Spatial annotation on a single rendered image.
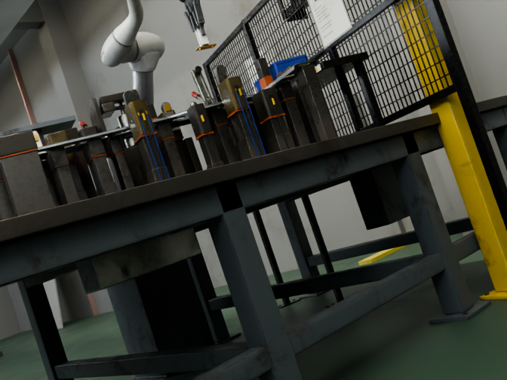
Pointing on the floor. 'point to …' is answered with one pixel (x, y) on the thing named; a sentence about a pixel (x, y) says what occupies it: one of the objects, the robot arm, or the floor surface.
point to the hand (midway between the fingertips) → (201, 37)
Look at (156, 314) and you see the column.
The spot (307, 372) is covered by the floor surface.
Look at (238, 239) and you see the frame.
